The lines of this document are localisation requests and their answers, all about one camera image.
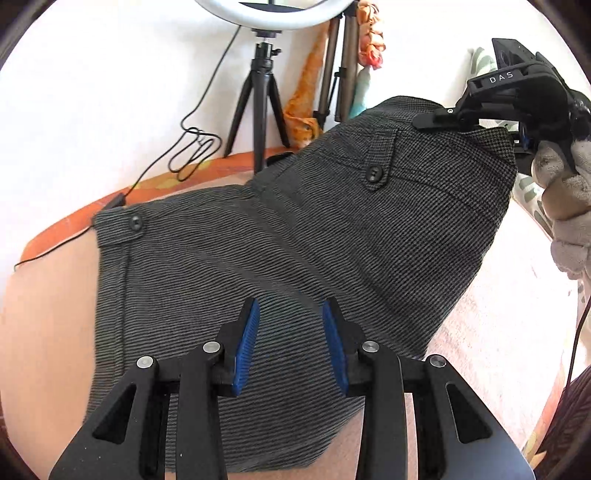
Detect grey houndstooth pants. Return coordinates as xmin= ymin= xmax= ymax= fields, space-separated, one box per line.
xmin=89 ymin=97 xmax=516 ymax=472

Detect right hand grey glove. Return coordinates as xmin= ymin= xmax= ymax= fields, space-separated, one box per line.
xmin=532 ymin=140 xmax=590 ymax=280

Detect green striped pillow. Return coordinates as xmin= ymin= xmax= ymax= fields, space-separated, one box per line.
xmin=468 ymin=47 xmax=553 ymax=238

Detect large grey tripod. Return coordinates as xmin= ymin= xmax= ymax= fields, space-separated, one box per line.
xmin=314 ymin=1 xmax=360 ymax=130

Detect zebra patterned trousers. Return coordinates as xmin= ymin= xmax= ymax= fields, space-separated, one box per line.
xmin=534 ymin=367 xmax=591 ymax=480

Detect peach fleece blanket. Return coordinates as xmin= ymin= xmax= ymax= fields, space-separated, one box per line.
xmin=0 ymin=181 xmax=583 ymax=480

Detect orange floral scarf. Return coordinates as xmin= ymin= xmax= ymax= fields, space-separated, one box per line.
xmin=283 ymin=1 xmax=386 ymax=149

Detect small black tripod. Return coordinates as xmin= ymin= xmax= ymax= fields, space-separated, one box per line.
xmin=223 ymin=29 xmax=290 ymax=173

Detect orange floral bedsheet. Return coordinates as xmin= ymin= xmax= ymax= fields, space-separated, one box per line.
xmin=20 ymin=146 xmax=302 ymax=264

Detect white ring light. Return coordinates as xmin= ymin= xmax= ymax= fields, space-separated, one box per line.
xmin=197 ymin=0 xmax=351 ymax=31

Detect black power cable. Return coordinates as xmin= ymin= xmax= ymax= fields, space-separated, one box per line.
xmin=13 ymin=25 xmax=243 ymax=272

